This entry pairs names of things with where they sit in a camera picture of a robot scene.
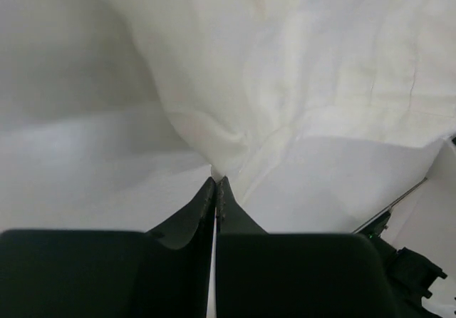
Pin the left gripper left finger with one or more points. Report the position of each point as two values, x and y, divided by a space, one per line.
163 272

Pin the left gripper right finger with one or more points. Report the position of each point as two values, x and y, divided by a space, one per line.
260 274

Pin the white fabric skirt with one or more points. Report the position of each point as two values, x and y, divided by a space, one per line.
241 80

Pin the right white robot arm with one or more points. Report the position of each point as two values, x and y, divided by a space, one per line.
409 274

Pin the aluminium table edge rail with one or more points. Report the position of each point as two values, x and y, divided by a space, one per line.
392 207

